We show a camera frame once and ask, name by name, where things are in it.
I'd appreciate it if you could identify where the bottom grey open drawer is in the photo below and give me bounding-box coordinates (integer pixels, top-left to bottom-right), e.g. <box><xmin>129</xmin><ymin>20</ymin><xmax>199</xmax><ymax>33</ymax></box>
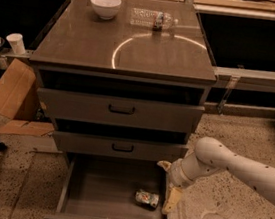
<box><xmin>45</xmin><ymin>154</ymin><xmax>168</xmax><ymax>219</ymax></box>

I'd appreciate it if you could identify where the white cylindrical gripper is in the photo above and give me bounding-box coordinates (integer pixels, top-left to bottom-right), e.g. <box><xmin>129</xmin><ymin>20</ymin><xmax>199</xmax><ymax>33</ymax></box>
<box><xmin>158</xmin><ymin>159</ymin><xmax>194</xmax><ymax>215</ymax></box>

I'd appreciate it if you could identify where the white paper cup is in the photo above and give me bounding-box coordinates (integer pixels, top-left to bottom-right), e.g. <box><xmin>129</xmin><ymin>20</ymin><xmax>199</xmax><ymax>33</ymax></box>
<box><xmin>6</xmin><ymin>33</ymin><xmax>26</xmax><ymax>55</ymax></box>

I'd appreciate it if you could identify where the flat brown cardboard piece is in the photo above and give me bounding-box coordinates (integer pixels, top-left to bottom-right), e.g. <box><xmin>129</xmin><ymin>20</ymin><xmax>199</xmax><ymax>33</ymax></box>
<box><xmin>0</xmin><ymin>120</ymin><xmax>54</xmax><ymax>137</ymax></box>

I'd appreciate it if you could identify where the upright brown cardboard box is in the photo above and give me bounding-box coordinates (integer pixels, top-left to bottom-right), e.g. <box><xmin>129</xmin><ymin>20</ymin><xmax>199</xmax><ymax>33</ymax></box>
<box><xmin>0</xmin><ymin>59</ymin><xmax>39</xmax><ymax>121</ymax></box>

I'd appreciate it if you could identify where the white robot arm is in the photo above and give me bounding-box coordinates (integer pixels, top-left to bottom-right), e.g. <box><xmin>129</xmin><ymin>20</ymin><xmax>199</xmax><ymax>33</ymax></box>
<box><xmin>158</xmin><ymin>137</ymin><xmax>275</xmax><ymax>215</ymax></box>

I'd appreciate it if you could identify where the clear plastic water bottle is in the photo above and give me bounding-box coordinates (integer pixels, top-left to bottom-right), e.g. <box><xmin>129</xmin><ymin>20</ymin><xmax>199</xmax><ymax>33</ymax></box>
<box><xmin>130</xmin><ymin>7</ymin><xmax>178</xmax><ymax>31</ymax></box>

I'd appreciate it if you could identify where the white ceramic bowl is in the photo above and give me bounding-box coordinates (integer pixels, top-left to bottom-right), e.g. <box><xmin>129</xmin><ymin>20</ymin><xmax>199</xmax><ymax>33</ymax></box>
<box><xmin>90</xmin><ymin>0</ymin><xmax>122</xmax><ymax>20</ymax></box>

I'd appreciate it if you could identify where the grey drawer cabinet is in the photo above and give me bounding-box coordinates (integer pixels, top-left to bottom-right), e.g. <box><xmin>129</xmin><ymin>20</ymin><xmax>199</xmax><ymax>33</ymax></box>
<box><xmin>7</xmin><ymin>0</ymin><xmax>227</xmax><ymax>219</ymax></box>

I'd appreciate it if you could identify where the middle grey drawer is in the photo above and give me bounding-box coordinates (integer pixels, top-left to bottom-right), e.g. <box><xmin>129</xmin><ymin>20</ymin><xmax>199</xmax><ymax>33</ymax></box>
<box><xmin>53</xmin><ymin>131</ymin><xmax>188</xmax><ymax>162</ymax></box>

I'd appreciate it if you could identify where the green white 7up can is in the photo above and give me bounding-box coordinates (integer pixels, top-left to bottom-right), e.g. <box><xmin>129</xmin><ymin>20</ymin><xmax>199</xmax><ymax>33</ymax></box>
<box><xmin>135</xmin><ymin>189</ymin><xmax>160</xmax><ymax>209</ymax></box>

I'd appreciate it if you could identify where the top grey drawer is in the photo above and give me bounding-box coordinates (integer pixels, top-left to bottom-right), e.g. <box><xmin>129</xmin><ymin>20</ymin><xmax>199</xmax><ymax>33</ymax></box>
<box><xmin>38</xmin><ymin>88</ymin><xmax>204</xmax><ymax>133</ymax></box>

